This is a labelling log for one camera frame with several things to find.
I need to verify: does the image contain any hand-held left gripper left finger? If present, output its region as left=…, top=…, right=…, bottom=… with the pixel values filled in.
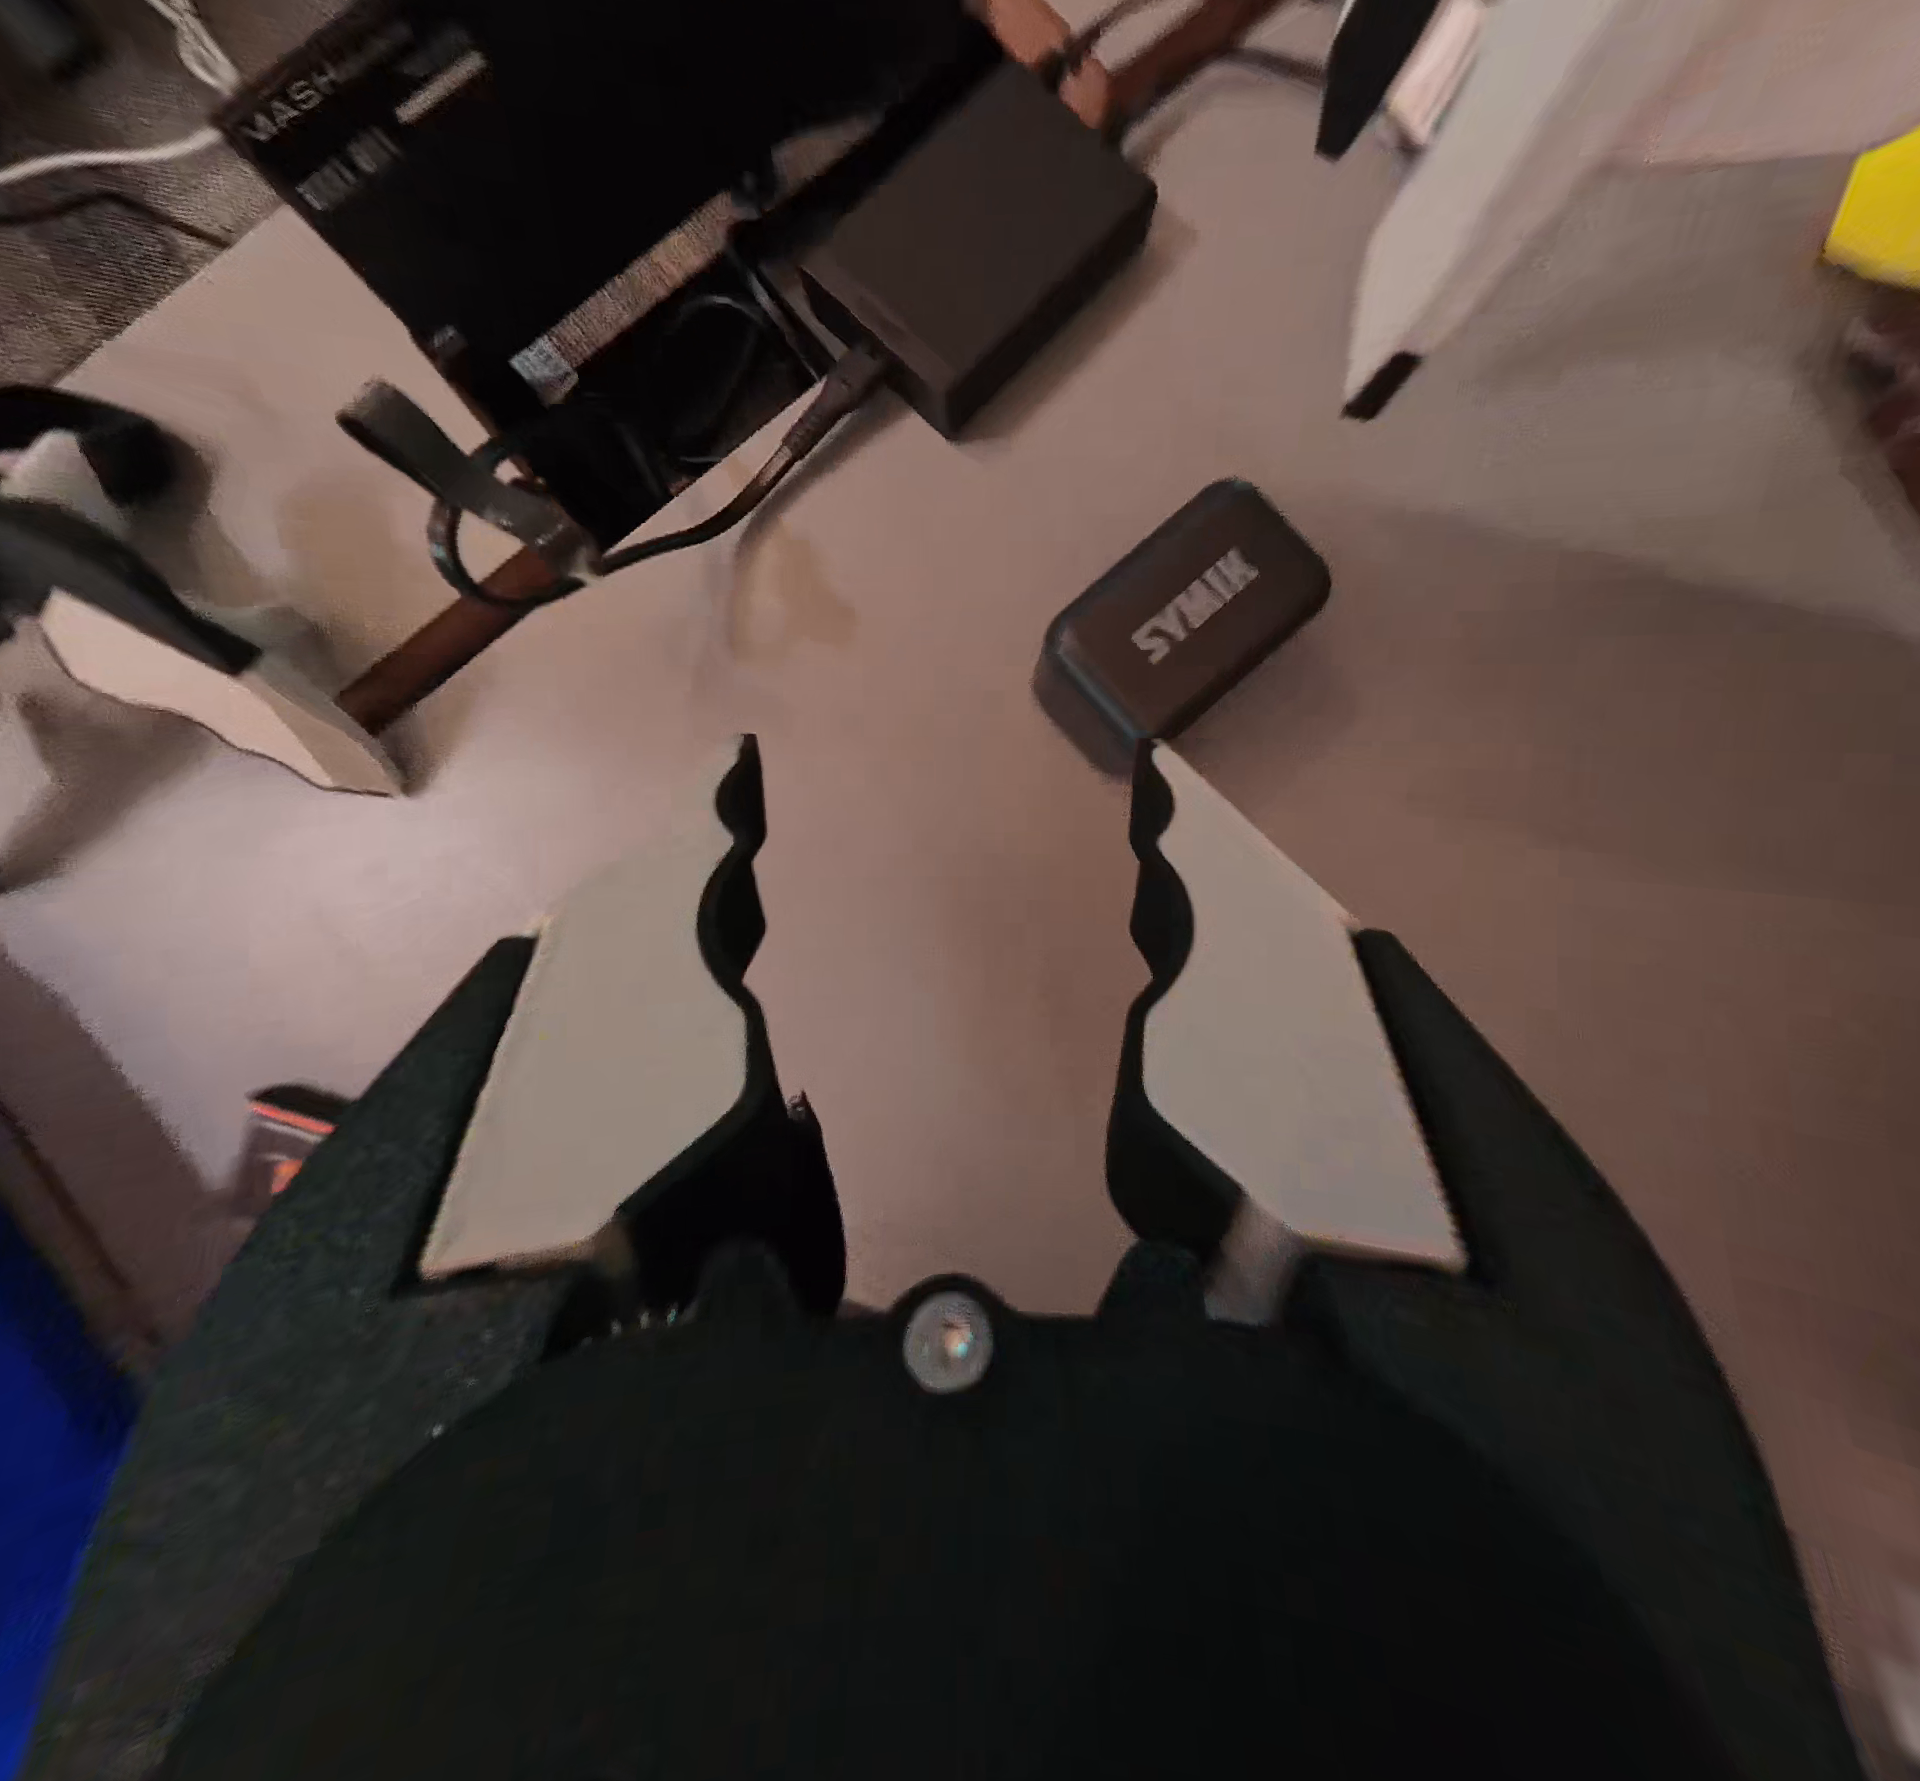
left=416, top=736, right=849, bottom=1315

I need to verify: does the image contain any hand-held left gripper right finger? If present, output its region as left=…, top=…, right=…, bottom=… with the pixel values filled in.
left=1104, top=742, right=1468, bottom=1327

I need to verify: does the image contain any small black case white print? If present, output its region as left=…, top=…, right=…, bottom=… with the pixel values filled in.
left=1032, top=477, right=1334, bottom=777

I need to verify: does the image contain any grey desk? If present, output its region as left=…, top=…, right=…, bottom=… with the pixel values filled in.
left=0, top=0, right=1920, bottom=1781

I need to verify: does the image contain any small black box orange label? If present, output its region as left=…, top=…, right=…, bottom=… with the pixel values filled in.
left=239, top=1083, right=355, bottom=1199

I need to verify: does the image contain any yellow box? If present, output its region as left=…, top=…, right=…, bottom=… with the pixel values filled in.
left=1820, top=127, right=1920, bottom=290

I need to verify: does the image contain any black power adapter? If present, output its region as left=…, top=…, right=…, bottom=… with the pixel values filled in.
left=795, top=57, right=1160, bottom=439

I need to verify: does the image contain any blue bin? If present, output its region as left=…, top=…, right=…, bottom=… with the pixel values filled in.
left=0, top=1197, right=152, bottom=1708

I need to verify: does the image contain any black adapter cable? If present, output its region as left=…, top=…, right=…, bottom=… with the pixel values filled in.
left=428, top=340, right=901, bottom=613

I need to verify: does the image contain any white cable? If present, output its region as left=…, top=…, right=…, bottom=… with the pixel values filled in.
left=0, top=0, right=248, bottom=192

